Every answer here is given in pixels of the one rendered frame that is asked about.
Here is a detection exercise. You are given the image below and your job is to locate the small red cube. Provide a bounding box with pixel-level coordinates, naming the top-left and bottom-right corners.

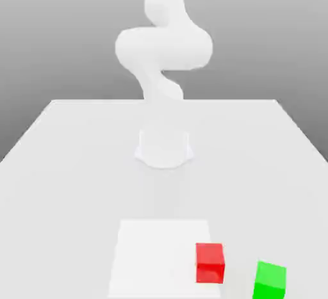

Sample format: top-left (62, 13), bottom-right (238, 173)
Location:
top-left (195, 242), bottom-right (226, 284)

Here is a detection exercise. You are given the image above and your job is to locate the small green cube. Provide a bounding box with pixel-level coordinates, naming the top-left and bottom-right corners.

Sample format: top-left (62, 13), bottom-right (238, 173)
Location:
top-left (252, 260), bottom-right (287, 299)

